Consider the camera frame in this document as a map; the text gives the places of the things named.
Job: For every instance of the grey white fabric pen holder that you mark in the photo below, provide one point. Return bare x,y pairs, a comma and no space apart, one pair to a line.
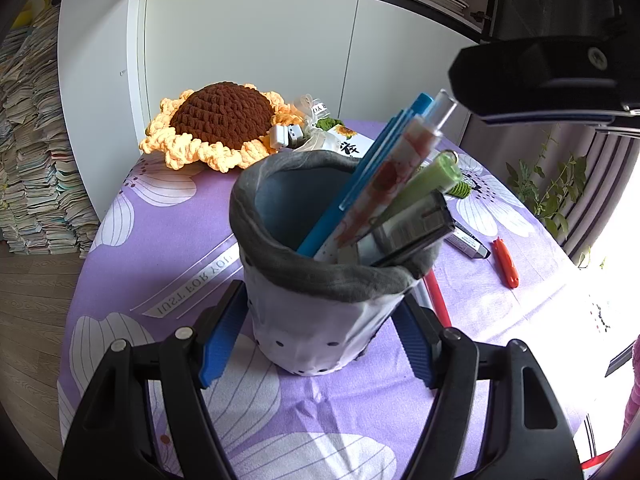
310,320

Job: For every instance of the dark window track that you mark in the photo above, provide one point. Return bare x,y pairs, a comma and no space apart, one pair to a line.
619,361

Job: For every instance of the light green pen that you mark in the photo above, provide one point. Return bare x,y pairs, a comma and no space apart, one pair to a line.
430,180

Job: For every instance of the orange patterned clear pen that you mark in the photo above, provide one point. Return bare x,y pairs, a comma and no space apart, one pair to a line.
395,175

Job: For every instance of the white sunflower print card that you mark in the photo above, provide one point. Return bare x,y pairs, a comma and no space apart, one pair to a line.
345,146

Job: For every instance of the purple floral tablecloth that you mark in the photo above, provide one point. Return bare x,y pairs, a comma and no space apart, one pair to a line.
165,220

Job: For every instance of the pink grey curtain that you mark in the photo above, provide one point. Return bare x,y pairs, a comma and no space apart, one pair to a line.
600,170

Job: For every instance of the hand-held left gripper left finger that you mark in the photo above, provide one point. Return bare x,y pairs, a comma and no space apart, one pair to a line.
222,335

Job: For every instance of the pink cloth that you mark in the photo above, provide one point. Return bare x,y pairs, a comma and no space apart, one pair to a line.
634,390

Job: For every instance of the clear red ink pen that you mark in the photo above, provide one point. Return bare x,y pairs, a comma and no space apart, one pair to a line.
437,297

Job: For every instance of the blue pen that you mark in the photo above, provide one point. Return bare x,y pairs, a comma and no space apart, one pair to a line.
365,170

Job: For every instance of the clear printed ribbon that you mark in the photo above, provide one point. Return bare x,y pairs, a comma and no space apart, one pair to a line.
190,280

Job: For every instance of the small white plastic box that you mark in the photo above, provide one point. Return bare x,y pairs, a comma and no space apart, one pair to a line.
285,136

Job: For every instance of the black pen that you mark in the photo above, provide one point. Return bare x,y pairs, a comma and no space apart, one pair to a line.
415,235

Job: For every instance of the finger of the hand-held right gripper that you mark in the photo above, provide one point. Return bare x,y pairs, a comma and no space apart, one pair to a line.
540,80

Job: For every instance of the green potted plant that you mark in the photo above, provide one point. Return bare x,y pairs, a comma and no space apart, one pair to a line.
555,195

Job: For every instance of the green crocheted stem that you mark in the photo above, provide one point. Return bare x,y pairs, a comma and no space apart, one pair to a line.
460,190

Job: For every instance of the crocheted sunflower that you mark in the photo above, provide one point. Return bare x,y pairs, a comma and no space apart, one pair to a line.
220,115

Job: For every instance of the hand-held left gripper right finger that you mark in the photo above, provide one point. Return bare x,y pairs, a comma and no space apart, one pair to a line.
417,345

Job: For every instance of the large pile of books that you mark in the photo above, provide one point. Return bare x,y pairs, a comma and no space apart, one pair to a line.
35,160

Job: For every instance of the black marker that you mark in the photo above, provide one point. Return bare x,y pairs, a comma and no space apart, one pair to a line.
467,242

